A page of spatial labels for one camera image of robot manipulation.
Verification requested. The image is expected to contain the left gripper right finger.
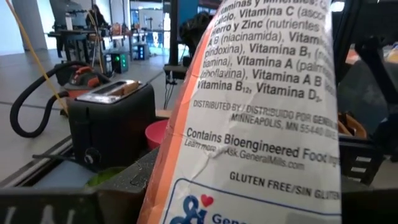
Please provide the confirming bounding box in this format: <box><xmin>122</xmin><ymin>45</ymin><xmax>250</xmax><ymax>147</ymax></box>
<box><xmin>340</xmin><ymin>183</ymin><xmax>398</xmax><ymax>224</ymax></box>

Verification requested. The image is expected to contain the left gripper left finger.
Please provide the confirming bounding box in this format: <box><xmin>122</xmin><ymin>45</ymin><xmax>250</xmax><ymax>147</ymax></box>
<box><xmin>0</xmin><ymin>148</ymin><xmax>160</xmax><ymax>224</ymax></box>

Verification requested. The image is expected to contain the red bowl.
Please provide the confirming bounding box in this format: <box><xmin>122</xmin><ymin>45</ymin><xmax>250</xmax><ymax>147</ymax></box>
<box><xmin>144</xmin><ymin>119</ymin><xmax>170</xmax><ymax>152</ymax></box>

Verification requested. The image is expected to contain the brown toast slice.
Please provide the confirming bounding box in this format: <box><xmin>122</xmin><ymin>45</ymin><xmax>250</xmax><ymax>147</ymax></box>
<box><xmin>121</xmin><ymin>80</ymin><xmax>141</xmax><ymax>96</ymax></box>

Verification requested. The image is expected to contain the orange cereal box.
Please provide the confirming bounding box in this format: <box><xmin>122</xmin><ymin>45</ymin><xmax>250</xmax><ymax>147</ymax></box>
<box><xmin>136</xmin><ymin>0</ymin><xmax>343</xmax><ymax>224</ymax></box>

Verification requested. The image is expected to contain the green watermelon cup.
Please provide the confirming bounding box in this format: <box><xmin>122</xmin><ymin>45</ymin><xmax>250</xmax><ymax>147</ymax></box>
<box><xmin>85</xmin><ymin>166</ymin><xmax>126</xmax><ymax>188</ymax></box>

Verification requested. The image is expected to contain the black toaster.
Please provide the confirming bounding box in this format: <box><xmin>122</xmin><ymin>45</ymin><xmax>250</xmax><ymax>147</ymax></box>
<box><xmin>67</xmin><ymin>79</ymin><xmax>156</xmax><ymax>172</ymax></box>

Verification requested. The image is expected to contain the orange shop vacuum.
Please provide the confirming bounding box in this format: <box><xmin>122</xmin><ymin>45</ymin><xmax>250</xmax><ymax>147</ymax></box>
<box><xmin>54</xmin><ymin>61</ymin><xmax>110</xmax><ymax>98</ymax></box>

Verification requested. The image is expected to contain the black box with green light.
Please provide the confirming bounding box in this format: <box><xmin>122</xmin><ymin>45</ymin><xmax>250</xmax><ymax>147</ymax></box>
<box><xmin>111</xmin><ymin>52</ymin><xmax>129</xmax><ymax>74</ymax></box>

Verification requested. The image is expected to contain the background workbench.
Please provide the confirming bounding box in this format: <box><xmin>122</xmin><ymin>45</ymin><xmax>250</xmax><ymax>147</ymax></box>
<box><xmin>46</xmin><ymin>27</ymin><xmax>134</xmax><ymax>63</ymax></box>

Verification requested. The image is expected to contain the person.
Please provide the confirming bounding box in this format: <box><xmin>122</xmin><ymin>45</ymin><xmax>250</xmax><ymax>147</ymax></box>
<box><xmin>85</xmin><ymin>4</ymin><xmax>109</xmax><ymax>29</ymax></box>

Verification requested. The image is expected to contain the black vacuum hose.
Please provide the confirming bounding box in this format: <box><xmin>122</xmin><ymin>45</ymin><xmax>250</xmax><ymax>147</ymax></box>
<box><xmin>9</xmin><ymin>60</ymin><xmax>91</xmax><ymax>138</ymax></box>

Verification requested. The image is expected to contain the yellow extension cable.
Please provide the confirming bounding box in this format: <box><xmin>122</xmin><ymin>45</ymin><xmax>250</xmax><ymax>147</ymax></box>
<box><xmin>5</xmin><ymin>0</ymin><xmax>69</xmax><ymax>114</ymax></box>

